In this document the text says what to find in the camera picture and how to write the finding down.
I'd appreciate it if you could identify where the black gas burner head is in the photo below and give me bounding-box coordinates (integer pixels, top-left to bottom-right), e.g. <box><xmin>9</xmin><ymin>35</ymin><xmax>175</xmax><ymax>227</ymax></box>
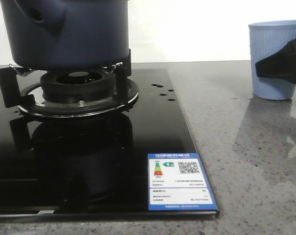
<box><xmin>40</xmin><ymin>69</ymin><xmax>115</xmax><ymax>103</ymax></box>

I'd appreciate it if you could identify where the blue energy label sticker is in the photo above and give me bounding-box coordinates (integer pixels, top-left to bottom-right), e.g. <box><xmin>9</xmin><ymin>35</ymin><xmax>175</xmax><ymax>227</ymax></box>
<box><xmin>148</xmin><ymin>153</ymin><xmax>218</xmax><ymax>211</ymax></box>

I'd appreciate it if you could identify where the black pot support grate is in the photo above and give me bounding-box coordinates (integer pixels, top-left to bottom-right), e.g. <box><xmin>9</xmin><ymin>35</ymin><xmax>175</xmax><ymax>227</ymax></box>
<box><xmin>0</xmin><ymin>54</ymin><xmax>138</xmax><ymax>118</ymax></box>

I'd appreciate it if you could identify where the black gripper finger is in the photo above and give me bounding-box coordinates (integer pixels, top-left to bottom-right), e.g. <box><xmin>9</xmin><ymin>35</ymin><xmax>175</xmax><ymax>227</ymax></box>
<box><xmin>255</xmin><ymin>39</ymin><xmax>296</xmax><ymax>84</ymax></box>

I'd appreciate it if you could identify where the dark blue cooking pot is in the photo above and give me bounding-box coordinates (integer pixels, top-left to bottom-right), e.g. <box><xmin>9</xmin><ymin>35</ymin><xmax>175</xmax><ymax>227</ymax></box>
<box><xmin>0</xmin><ymin>0</ymin><xmax>129</xmax><ymax>71</ymax></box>

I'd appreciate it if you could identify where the black glass gas stove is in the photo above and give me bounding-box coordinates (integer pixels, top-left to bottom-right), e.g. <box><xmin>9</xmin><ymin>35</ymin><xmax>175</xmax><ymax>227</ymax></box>
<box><xmin>0</xmin><ymin>69</ymin><xmax>219</xmax><ymax>221</ymax></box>

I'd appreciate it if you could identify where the light blue ribbed cup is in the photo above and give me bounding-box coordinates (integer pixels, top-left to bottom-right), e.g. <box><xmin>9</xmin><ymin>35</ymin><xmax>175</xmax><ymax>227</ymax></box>
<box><xmin>249</xmin><ymin>20</ymin><xmax>296</xmax><ymax>100</ymax></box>

